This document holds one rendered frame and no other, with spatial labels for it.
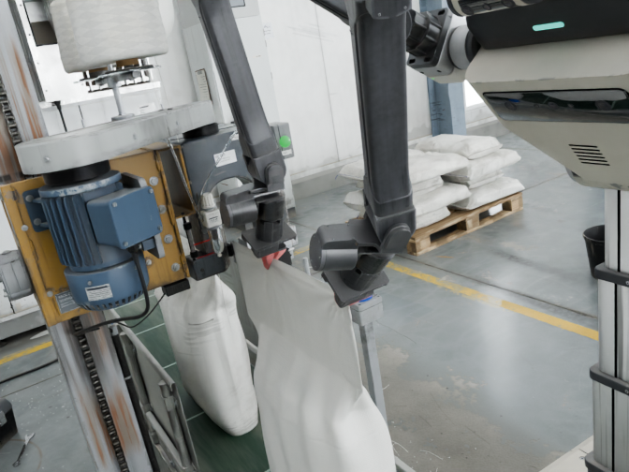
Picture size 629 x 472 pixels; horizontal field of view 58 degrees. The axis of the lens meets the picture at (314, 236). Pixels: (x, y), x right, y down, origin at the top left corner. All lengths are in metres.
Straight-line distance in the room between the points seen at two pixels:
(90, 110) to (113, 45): 2.96
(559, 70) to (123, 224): 0.78
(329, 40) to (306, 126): 0.95
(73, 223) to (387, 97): 0.66
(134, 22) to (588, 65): 0.77
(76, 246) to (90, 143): 0.20
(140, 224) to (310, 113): 5.23
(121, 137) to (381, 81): 0.61
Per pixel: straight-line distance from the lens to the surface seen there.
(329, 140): 6.36
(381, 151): 0.72
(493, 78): 1.14
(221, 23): 1.05
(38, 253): 1.31
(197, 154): 1.36
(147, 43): 1.13
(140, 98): 4.15
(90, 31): 1.14
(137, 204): 1.07
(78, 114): 4.06
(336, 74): 6.43
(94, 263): 1.13
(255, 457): 1.82
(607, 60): 1.01
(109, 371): 1.48
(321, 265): 0.83
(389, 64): 0.65
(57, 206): 1.12
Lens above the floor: 1.49
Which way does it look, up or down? 18 degrees down
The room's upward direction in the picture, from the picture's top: 10 degrees counter-clockwise
